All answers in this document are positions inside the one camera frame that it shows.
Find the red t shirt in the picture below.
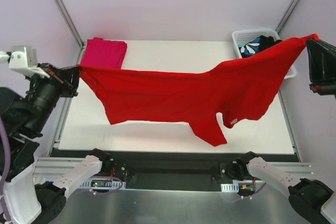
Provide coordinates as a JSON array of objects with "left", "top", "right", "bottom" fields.
[{"left": 81, "top": 34, "right": 319, "bottom": 146}]

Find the white plastic laundry basket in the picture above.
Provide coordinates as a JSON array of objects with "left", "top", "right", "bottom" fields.
[{"left": 231, "top": 28, "right": 298, "bottom": 79}]

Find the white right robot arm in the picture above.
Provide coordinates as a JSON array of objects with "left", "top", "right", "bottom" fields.
[{"left": 225, "top": 38, "right": 335, "bottom": 223}]

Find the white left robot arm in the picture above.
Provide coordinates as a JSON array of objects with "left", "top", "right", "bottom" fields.
[{"left": 1, "top": 63, "right": 111, "bottom": 223}]

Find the black t shirt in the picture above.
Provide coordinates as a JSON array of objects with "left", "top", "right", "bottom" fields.
[{"left": 241, "top": 35, "right": 283, "bottom": 58}]

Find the folded magenta t shirt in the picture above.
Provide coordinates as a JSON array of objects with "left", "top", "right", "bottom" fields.
[{"left": 80, "top": 37, "right": 128, "bottom": 69}]

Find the teal pink garment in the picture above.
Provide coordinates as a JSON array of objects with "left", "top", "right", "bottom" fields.
[{"left": 238, "top": 37, "right": 261, "bottom": 58}]

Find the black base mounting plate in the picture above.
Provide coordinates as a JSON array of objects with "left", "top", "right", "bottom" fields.
[{"left": 51, "top": 149, "right": 300, "bottom": 190}]

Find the right aluminium frame post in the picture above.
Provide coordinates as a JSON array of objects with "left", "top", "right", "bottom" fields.
[{"left": 275, "top": 0, "right": 301, "bottom": 34}]

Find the aluminium frame post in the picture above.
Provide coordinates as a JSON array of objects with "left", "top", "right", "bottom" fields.
[
  {"left": 53, "top": 0, "right": 85, "bottom": 49},
  {"left": 275, "top": 0, "right": 301, "bottom": 34}
]

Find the aluminium rail left side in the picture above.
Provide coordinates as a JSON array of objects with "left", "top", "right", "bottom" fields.
[{"left": 33, "top": 157, "right": 84, "bottom": 178}]

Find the aluminium rail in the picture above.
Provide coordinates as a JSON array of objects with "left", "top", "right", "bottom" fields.
[
  {"left": 33, "top": 157, "right": 84, "bottom": 178},
  {"left": 270, "top": 162, "right": 315, "bottom": 179}
]

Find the left white cable duct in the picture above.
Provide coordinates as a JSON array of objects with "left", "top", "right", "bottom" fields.
[{"left": 78, "top": 179, "right": 126, "bottom": 190}]

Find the white cable duct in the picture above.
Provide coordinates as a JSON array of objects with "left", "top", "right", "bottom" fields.
[
  {"left": 220, "top": 183, "right": 239, "bottom": 193},
  {"left": 78, "top": 179, "right": 126, "bottom": 190}
]

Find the aluminium rail right side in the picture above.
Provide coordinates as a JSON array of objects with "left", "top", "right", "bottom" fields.
[{"left": 270, "top": 162, "right": 315, "bottom": 179}]

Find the left aluminium frame post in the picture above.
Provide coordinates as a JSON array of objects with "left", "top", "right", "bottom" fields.
[{"left": 53, "top": 0, "right": 85, "bottom": 49}]

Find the right white cable duct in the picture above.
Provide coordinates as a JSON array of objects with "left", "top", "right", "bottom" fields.
[{"left": 220, "top": 183, "right": 239, "bottom": 193}]

